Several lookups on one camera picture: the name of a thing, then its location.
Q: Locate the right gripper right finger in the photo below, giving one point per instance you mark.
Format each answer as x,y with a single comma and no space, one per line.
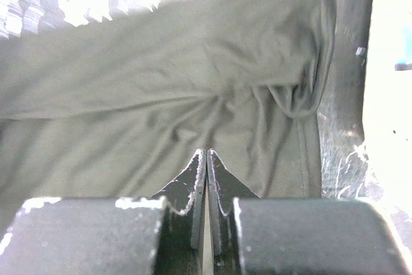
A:
253,235

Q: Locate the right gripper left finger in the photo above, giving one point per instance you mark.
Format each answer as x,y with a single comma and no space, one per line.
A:
162,234

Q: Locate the black t shirt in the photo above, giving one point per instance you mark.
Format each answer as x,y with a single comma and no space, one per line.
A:
117,109

